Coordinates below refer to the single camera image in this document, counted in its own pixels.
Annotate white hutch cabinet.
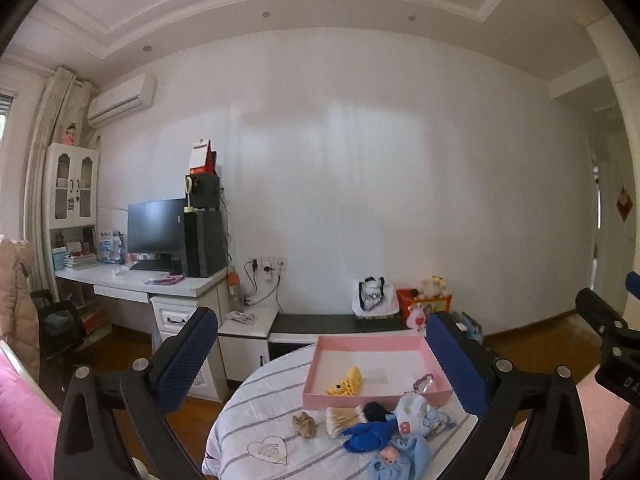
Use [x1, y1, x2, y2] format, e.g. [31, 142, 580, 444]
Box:
[42, 142, 101, 271]

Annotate white tote bag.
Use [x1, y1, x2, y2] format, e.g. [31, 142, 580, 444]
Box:
[352, 276, 401, 319]

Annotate blue knitted toy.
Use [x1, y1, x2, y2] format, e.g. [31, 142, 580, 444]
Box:
[341, 417, 401, 455]

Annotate window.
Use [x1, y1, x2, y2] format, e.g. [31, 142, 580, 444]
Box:
[0, 91, 18, 171]

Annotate black power cable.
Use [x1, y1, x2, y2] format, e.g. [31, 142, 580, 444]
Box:
[243, 260, 282, 307]

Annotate red desk calendar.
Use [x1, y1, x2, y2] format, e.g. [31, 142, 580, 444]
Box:
[190, 138, 220, 177]

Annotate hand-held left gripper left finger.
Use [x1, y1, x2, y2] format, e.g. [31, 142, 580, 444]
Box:
[52, 306, 219, 480]

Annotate pink blanket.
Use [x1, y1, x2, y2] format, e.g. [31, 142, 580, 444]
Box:
[0, 345, 63, 480]

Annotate books under desk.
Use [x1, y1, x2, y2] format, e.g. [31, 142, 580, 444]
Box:
[75, 300, 114, 342]

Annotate black top low bench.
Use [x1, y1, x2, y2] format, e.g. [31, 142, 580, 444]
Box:
[267, 312, 427, 362]

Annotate printed light blue baby cloth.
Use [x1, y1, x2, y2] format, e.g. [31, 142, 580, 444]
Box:
[392, 392, 457, 437]

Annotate dark blue knitted pompom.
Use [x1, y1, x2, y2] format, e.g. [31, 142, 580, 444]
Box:
[362, 401, 389, 424]

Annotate yellow knitted toy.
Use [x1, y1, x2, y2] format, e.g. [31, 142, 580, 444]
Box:
[326, 366, 364, 397]

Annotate beige curtain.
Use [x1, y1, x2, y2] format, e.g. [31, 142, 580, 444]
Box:
[25, 66, 94, 291]

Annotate white bed frame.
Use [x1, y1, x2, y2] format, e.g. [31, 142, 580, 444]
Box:
[0, 339, 63, 418]

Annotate black computer tower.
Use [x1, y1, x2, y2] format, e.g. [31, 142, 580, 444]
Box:
[182, 210, 229, 279]

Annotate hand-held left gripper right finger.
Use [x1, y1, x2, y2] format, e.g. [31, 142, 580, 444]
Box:
[425, 311, 590, 480]

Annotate black computer monitor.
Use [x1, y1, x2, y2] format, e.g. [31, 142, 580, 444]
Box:
[127, 199, 189, 264]

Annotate blue wipes packet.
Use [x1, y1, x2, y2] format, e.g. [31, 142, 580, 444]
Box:
[96, 230, 126, 264]

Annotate beige padded coat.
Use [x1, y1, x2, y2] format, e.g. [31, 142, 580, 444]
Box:
[0, 237, 41, 386]

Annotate beige plush toy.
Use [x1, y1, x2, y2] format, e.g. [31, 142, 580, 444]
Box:
[417, 276, 449, 301]

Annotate light blue baby hat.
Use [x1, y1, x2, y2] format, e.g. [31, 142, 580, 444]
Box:
[369, 435, 432, 480]

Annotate white wall outlets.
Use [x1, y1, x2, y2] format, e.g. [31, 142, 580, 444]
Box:
[245, 256, 286, 273]

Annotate pink shallow box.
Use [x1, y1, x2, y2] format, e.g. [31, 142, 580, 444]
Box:
[302, 335, 454, 411]

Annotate pink plush toy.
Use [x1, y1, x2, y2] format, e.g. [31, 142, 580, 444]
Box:
[406, 302, 429, 331]

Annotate black keyboard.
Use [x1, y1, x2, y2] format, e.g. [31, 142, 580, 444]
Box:
[130, 260, 183, 272]

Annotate stack of books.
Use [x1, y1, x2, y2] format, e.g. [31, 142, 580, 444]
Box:
[52, 247, 99, 272]

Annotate bag of cotton swabs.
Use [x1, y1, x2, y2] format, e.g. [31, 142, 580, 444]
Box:
[325, 405, 369, 437]

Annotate brown hair scrunchie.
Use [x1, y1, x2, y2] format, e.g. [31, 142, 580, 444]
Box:
[291, 411, 317, 439]

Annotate white door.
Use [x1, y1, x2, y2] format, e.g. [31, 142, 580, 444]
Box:
[590, 152, 632, 321]

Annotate white computer desk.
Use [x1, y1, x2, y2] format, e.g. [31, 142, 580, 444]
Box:
[54, 261, 236, 403]

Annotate striped white tablecloth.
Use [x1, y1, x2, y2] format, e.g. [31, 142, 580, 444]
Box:
[202, 344, 482, 480]

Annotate white air conditioner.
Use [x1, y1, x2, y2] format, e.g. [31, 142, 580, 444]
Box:
[86, 73, 157, 128]

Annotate blue picture books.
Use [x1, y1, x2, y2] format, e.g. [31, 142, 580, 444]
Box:
[452, 310, 485, 346]

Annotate black office chair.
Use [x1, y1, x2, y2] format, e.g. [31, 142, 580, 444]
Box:
[30, 287, 87, 367]

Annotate low white cabinet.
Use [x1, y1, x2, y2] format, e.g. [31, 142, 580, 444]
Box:
[217, 306, 279, 387]

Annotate red toy box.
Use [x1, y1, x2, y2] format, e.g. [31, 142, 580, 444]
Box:
[396, 287, 454, 322]

